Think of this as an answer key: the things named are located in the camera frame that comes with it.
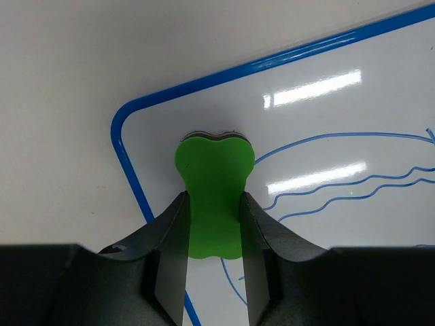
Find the blue-framed small whiteboard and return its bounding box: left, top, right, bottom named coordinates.
left=110, top=4, right=434, bottom=325

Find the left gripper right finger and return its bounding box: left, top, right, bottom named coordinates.
left=240, top=193, right=434, bottom=325

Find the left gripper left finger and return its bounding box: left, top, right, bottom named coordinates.
left=1, top=192, right=190, bottom=325

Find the green whiteboard eraser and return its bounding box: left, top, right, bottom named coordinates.
left=174, top=131, right=255, bottom=259

